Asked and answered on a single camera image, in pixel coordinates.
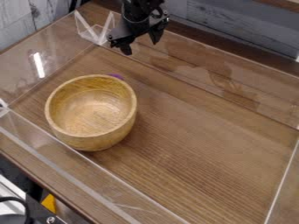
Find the purple eggplant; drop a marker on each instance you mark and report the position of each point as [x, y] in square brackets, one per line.
[116, 76]

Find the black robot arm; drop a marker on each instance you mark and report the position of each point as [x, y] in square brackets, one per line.
[143, 17]

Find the black device with yellow label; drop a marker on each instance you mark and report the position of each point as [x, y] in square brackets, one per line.
[43, 210]

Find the clear acrylic tray walls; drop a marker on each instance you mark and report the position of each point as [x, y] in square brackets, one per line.
[211, 157]

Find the clear acrylic corner bracket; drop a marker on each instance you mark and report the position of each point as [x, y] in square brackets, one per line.
[95, 33]

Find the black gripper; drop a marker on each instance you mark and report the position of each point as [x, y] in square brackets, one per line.
[129, 29]

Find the brown wooden bowl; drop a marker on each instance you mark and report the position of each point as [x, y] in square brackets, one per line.
[91, 111]

